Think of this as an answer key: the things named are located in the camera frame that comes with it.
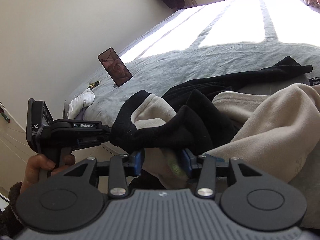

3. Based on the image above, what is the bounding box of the cream black bear sweatshirt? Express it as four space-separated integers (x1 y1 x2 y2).
110 57 319 189

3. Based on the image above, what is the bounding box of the dark sleeved left forearm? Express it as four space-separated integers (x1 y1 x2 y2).
1 182 24 238

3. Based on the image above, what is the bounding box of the person's left hand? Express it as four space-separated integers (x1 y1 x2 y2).
20 154 75 194

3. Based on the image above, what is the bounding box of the white crumpled cloth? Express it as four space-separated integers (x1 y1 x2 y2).
66 88 95 120

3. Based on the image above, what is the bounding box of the yellow black small tool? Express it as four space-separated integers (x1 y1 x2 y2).
87 81 100 90

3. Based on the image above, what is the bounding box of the smartphone on stand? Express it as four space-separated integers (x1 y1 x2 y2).
98 48 133 87

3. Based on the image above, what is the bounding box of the grey bed sheet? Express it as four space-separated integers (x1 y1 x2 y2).
63 0 320 228

